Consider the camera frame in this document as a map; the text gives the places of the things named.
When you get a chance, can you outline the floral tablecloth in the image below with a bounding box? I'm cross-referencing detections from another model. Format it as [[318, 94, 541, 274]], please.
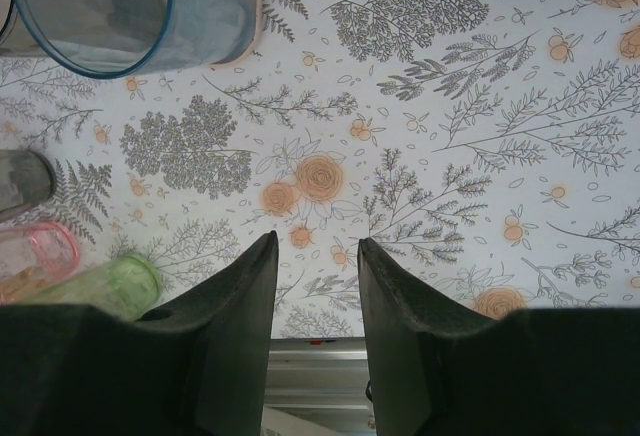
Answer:
[[0, 0, 640, 342]]

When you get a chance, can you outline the green plastic glass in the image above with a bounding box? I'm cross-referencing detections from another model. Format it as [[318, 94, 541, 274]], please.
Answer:
[[27, 253, 165, 322]]

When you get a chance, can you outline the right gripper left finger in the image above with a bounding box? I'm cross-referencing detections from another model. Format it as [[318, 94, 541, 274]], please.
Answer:
[[0, 229, 280, 436]]

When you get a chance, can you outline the pink plastic glass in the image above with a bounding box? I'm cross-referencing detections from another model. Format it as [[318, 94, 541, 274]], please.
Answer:
[[0, 221, 81, 302]]

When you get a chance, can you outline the amber plastic glass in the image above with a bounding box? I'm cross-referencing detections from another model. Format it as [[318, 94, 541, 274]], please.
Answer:
[[0, 263, 51, 305]]

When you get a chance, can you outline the blue plastic glass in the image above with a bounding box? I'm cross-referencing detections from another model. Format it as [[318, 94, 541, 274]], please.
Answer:
[[7, 0, 259, 79]]

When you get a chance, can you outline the aluminium table frame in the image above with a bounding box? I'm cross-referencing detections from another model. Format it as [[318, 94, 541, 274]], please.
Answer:
[[263, 338, 375, 436]]

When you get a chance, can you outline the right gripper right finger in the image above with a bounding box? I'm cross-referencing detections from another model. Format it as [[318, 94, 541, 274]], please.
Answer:
[[356, 237, 640, 436]]

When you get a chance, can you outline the tall dark grey glass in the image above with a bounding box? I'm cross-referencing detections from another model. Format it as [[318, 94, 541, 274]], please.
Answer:
[[0, 0, 21, 57]]

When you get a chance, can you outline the small dark grey glass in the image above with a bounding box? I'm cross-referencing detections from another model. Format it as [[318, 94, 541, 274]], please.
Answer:
[[0, 149, 56, 225]]

